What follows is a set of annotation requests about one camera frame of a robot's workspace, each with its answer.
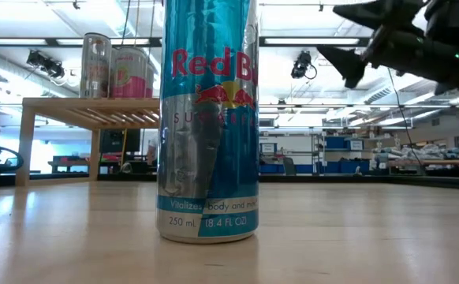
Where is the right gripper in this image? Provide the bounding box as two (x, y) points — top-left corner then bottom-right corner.
(316, 0), (459, 95)

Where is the blue silver Red Bull can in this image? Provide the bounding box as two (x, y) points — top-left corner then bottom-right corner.
(156, 0), (260, 245)

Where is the black-lidded white yellow can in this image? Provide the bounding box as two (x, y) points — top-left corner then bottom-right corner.
(80, 32), (113, 99)

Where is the wooden slatted shelf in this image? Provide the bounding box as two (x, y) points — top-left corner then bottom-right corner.
(15, 97), (162, 187)

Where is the rack with blue bins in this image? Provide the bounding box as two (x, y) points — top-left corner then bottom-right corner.
(312, 128), (372, 175)

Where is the pile of clear plastic bags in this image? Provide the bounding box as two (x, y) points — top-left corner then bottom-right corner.
(373, 144), (459, 161)

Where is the long wooden workbench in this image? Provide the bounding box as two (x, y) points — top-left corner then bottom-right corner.
(386, 159), (459, 178)

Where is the black office chair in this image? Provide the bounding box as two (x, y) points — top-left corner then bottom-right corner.
(282, 156), (297, 177)

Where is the black monitor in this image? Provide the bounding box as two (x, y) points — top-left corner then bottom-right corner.
(100, 128), (142, 155)

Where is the silver ceiling air duct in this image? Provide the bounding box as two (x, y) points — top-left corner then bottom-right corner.
(363, 78), (451, 107)

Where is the yellow black hanging cable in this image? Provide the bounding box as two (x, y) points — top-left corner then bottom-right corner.
(386, 67), (419, 159)

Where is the black curved cable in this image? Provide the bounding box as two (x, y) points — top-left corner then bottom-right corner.
(0, 140), (24, 174)

